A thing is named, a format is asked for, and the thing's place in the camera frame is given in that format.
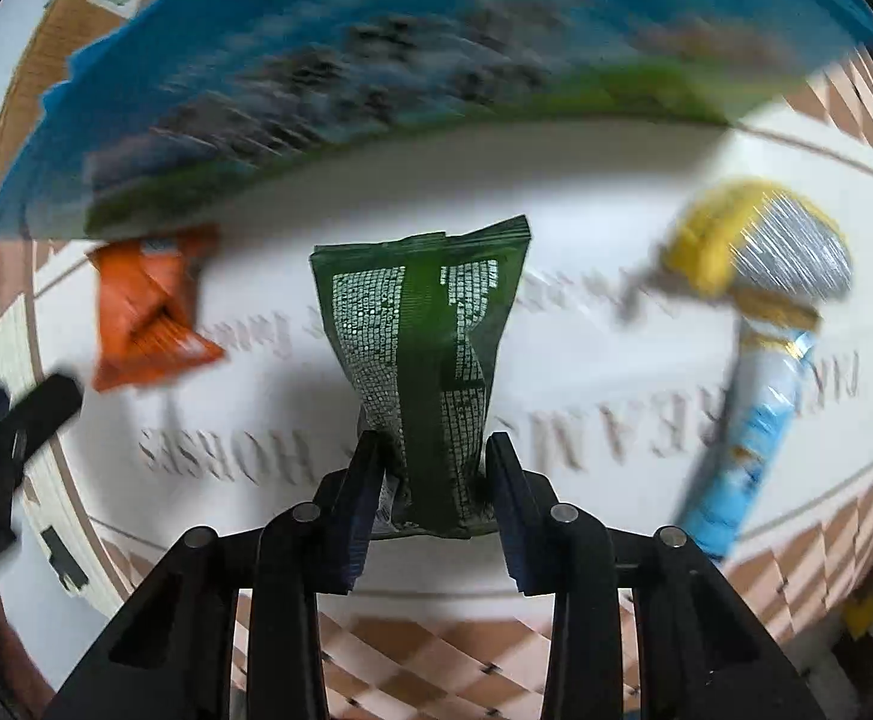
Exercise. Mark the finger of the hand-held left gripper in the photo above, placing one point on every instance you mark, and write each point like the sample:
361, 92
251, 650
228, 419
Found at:
31, 412

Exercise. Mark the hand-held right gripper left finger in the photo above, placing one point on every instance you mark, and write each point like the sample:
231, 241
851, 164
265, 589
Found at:
356, 517

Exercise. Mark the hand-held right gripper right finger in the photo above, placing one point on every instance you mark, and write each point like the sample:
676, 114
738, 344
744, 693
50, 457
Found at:
515, 532

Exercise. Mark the orange snack packet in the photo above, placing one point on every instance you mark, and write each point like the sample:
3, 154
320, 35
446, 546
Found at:
147, 307

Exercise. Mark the green snack packet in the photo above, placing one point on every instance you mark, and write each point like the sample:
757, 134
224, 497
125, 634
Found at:
429, 360

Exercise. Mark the yellow and blue snack packet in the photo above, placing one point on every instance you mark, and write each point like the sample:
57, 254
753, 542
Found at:
762, 300

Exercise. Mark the large blue snack bag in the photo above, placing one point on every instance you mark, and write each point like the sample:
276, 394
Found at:
376, 90

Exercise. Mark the printed white blanket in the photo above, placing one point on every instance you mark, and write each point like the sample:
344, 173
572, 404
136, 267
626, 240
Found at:
631, 390

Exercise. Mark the cardboard box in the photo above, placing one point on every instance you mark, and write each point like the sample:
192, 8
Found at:
54, 37

